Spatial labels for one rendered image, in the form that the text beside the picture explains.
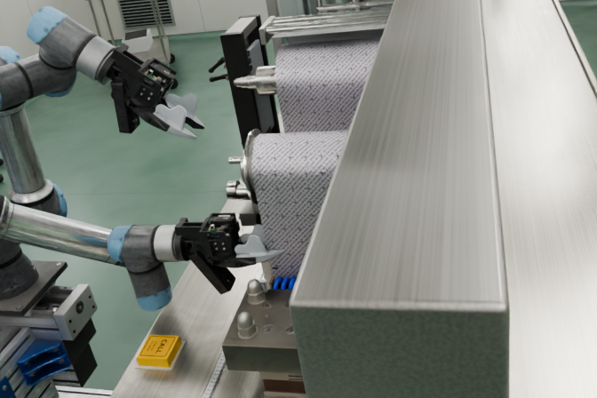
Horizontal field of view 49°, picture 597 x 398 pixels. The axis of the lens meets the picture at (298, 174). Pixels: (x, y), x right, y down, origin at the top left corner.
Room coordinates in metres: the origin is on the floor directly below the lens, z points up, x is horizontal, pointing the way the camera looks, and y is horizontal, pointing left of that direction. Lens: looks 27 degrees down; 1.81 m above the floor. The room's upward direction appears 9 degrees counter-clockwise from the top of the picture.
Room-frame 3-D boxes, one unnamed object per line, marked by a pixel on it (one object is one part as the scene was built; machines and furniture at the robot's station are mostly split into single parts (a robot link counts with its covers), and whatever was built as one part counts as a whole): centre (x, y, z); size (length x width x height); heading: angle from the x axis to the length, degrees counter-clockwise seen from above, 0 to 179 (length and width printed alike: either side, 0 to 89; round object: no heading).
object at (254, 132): (1.15, 0.08, 1.25); 0.15 x 0.01 x 0.15; 163
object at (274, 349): (0.93, -0.03, 1.00); 0.40 x 0.16 x 0.06; 73
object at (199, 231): (1.12, 0.20, 1.12); 0.12 x 0.08 x 0.09; 73
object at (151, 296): (1.18, 0.35, 1.01); 0.11 x 0.08 x 0.11; 19
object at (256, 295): (1.02, 0.12, 1.05); 0.04 x 0.04 x 0.04
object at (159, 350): (1.06, 0.34, 0.91); 0.07 x 0.07 x 0.02; 73
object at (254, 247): (1.07, 0.10, 1.11); 0.09 x 0.03 x 0.06; 72
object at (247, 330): (0.93, 0.14, 1.05); 0.04 x 0.04 x 0.04
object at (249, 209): (1.19, 0.10, 1.05); 0.06 x 0.05 x 0.31; 73
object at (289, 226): (1.05, -0.03, 1.11); 0.23 x 0.01 x 0.18; 73
